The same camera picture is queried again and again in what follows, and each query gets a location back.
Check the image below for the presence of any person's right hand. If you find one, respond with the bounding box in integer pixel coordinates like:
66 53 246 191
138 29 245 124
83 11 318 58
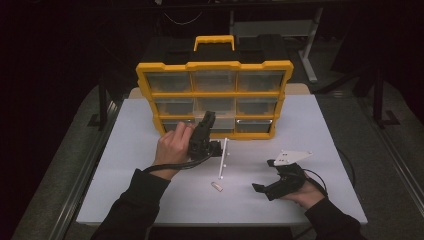
280 178 326 211

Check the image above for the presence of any black metal stand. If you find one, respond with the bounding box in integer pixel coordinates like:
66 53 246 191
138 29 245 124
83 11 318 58
370 65 401 128
86 75 112 132

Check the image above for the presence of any right hand-held gripper black cable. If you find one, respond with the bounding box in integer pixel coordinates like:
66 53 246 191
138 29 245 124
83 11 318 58
302 168 330 198

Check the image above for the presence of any hand-held gripper black cable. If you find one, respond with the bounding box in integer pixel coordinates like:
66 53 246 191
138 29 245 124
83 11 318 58
302 168 330 198
142 148 215 175

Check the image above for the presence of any clear plastic organizer drawer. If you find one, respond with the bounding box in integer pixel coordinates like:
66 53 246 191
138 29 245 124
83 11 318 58
194 116 236 135

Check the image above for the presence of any yellow black drawer organizer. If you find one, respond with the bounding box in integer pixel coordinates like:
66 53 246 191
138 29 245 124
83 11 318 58
135 34 295 141

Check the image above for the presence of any thin hanging cable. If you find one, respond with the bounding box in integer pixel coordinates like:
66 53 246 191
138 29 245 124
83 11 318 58
162 10 204 27

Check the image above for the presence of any white desk frame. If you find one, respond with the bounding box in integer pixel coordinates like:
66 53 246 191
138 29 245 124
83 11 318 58
228 7 325 84

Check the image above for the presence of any left hand-held gripper black cable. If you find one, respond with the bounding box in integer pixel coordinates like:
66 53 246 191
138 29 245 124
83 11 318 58
142 148 215 175

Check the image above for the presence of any person's left hand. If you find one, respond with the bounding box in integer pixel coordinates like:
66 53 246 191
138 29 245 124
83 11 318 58
149 121 198 182

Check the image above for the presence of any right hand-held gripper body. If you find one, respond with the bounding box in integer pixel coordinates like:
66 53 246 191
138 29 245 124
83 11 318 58
263 149 315 202

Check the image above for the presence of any aluminium rail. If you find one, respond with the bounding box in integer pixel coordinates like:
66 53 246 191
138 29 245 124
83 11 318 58
357 95 424 216
55 99 124 240

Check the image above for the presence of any set of clear plastic drawers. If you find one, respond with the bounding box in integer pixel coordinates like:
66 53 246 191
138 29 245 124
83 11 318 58
145 70 287 135

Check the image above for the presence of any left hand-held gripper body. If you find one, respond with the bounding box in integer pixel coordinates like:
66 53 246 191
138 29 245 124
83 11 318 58
187 110 232 181

